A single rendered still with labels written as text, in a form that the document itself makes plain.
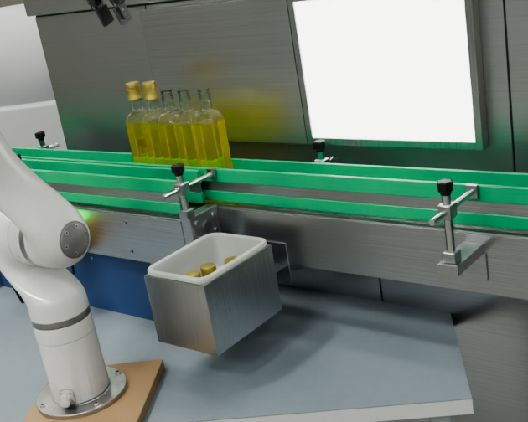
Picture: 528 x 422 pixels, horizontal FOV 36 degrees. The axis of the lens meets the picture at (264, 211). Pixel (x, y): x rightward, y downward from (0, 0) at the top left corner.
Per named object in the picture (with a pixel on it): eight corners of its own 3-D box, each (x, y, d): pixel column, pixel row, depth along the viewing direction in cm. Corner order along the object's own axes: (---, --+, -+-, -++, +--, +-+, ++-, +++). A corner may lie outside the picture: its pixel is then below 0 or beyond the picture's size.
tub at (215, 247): (277, 275, 179) (271, 238, 176) (210, 321, 163) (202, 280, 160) (218, 265, 190) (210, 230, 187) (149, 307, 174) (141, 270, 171)
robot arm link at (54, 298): (59, 334, 160) (27, 220, 152) (-1, 321, 171) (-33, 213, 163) (102, 306, 169) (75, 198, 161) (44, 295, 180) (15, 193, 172)
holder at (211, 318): (296, 298, 185) (286, 234, 181) (218, 356, 166) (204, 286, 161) (238, 288, 196) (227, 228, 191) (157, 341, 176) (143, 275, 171)
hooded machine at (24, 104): (53, 250, 505) (-11, 6, 458) (160, 239, 493) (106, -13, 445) (0, 305, 435) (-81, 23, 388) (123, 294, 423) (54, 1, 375)
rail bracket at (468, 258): (492, 276, 155) (484, 162, 147) (452, 316, 142) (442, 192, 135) (468, 273, 157) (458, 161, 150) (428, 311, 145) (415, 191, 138)
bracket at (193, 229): (224, 232, 192) (219, 204, 190) (197, 248, 186) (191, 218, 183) (212, 231, 195) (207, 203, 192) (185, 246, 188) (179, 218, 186)
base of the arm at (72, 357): (107, 419, 163) (85, 337, 157) (21, 421, 168) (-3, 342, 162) (139, 368, 181) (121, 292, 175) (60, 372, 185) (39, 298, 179)
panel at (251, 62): (489, 146, 167) (476, -27, 156) (483, 150, 165) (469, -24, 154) (172, 136, 222) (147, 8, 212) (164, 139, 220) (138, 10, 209)
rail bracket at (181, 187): (223, 202, 191) (214, 150, 188) (173, 228, 179) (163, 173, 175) (214, 200, 193) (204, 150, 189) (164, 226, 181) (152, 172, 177)
